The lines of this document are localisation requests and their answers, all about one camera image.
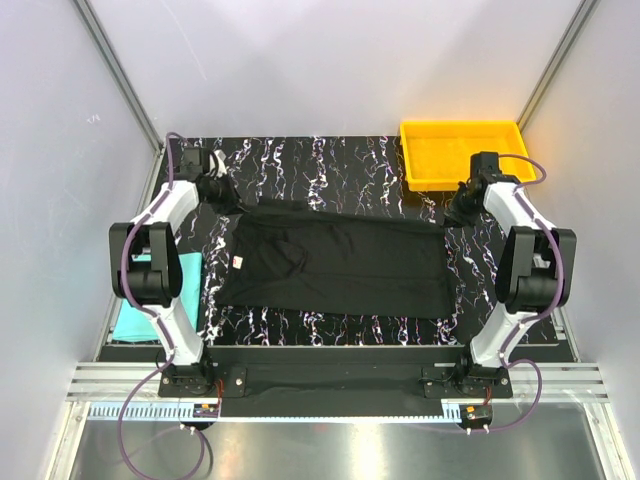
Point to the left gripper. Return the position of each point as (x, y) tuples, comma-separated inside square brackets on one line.
[(234, 204)]

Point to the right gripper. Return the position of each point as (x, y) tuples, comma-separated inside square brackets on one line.
[(453, 217)]

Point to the black t shirt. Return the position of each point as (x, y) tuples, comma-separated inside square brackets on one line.
[(286, 256)]

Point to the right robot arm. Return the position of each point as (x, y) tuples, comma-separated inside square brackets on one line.
[(534, 273)]

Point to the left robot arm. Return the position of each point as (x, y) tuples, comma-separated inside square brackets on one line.
[(146, 270)]

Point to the black marble pattern mat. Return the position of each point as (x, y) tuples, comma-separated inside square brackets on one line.
[(360, 175)]

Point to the yellow plastic tray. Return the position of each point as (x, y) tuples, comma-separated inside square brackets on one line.
[(437, 154)]

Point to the folded teal t shirt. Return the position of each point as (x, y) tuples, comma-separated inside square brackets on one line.
[(133, 327)]

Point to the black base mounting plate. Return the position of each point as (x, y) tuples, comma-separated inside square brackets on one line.
[(201, 375)]

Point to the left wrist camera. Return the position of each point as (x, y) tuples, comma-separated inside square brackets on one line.
[(217, 164)]

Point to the left aluminium frame post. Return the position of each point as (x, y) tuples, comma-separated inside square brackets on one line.
[(110, 58)]

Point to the aluminium frame post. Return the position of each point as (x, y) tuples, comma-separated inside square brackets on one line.
[(577, 23), (110, 58)]

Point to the right aluminium frame post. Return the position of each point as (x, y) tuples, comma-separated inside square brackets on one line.
[(577, 23)]

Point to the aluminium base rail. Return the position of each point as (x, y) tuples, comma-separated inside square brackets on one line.
[(554, 382)]

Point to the white slotted cable duct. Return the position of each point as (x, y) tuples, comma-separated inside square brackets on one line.
[(427, 412)]

